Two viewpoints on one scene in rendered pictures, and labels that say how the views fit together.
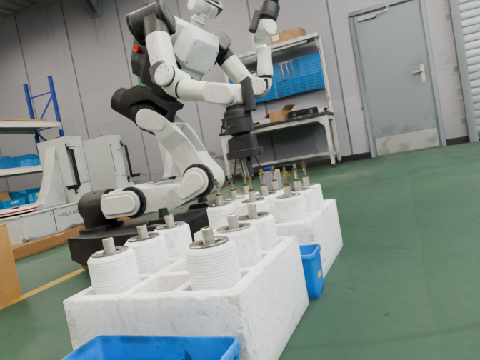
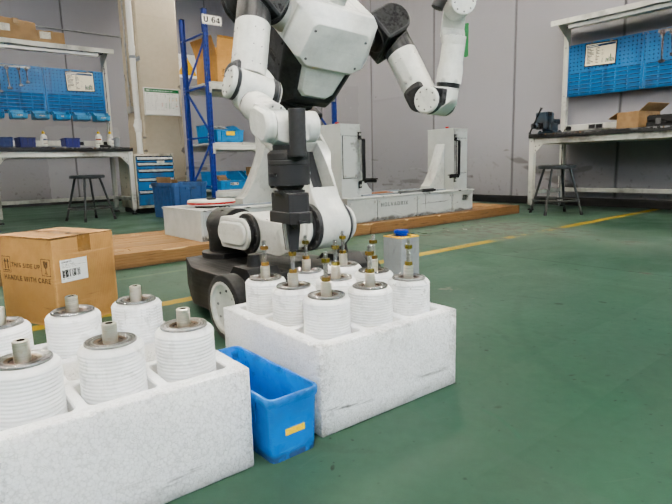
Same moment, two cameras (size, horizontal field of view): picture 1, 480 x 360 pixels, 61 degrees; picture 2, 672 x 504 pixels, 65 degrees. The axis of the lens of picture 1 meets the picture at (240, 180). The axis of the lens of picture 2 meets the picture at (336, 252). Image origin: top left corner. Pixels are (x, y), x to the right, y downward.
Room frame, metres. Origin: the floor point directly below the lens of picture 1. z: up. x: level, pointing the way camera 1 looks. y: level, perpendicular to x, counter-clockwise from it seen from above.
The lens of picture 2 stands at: (0.33, -0.65, 0.51)
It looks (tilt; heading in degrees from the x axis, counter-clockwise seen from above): 9 degrees down; 28
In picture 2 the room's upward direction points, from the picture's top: 1 degrees counter-clockwise
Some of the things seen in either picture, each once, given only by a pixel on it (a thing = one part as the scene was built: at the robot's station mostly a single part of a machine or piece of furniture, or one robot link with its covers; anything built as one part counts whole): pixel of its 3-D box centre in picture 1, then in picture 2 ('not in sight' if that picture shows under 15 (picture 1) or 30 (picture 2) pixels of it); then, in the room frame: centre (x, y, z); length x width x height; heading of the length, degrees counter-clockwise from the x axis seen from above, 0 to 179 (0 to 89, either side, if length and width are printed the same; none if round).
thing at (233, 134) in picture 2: not in sight; (220, 134); (5.37, 3.54, 0.90); 0.50 x 0.38 x 0.21; 69
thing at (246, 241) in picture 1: (241, 269); (116, 397); (0.86, 0.03, 0.16); 0.10 x 0.10 x 0.18
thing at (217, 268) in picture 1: (218, 290); (30, 421); (0.75, 0.08, 0.16); 0.10 x 0.10 x 0.18
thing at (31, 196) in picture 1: (28, 196); not in sight; (6.18, 3.20, 0.36); 0.50 x 0.38 x 0.21; 66
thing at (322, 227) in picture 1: (273, 240); (337, 344); (1.40, -0.08, 0.09); 0.39 x 0.39 x 0.18; 66
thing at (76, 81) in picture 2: not in sight; (80, 81); (4.66, 4.97, 1.54); 0.32 x 0.02 x 0.25; 158
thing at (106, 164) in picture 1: (142, 168); (392, 170); (4.56, 1.04, 0.45); 1.51 x 0.57 x 0.74; 158
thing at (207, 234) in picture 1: (207, 236); (21, 351); (0.75, 0.08, 0.26); 0.02 x 0.02 x 0.03
